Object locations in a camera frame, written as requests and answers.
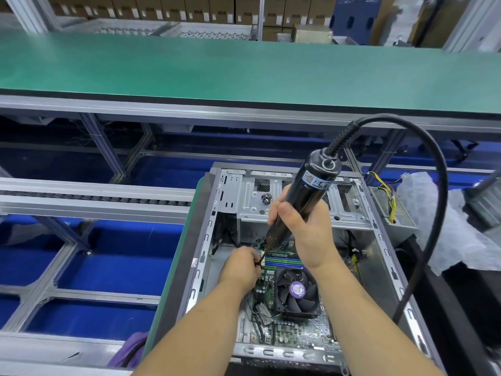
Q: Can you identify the green conveyor belt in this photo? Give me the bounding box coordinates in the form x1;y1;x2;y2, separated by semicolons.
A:
0;29;501;116

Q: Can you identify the aluminium roller conveyor rail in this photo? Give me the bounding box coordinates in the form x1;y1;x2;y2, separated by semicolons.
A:
0;178;197;226

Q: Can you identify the small purple object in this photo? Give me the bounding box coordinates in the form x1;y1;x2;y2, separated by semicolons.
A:
108;331;150;370

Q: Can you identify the person's left hand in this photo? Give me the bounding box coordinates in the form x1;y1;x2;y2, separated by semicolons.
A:
218;245;264;297

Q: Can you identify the white bubble wrap bag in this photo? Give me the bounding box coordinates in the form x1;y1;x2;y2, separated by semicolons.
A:
395;171;501;276

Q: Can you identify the person's right hand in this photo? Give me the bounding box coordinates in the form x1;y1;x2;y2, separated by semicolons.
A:
277;182;346;273

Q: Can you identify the person's right forearm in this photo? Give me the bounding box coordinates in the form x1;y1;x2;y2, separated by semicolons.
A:
313;257;447;376

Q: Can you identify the green RAM stick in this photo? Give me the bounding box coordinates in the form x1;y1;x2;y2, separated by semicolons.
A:
263;253;308;270

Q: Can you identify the black electric screwdriver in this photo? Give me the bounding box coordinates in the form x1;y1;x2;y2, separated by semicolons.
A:
260;148;344;257

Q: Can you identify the metal heatsink cooler fan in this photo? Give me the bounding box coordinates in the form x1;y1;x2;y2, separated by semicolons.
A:
274;265;320;318

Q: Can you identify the black and silver computer case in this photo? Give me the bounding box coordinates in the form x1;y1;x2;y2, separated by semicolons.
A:
176;160;447;376

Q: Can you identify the grey power supply unit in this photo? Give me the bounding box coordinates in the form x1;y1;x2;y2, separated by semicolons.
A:
366;170;421;249

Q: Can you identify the green motherboard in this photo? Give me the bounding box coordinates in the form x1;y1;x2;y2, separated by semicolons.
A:
238;237;350;367

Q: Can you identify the person's left forearm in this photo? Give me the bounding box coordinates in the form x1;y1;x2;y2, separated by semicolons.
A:
133;279;256;376

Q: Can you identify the black cable loop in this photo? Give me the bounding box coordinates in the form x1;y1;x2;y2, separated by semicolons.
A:
450;138;488;163

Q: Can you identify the stack of cardboard boxes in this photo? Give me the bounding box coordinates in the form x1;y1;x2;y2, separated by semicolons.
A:
47;0;338;41

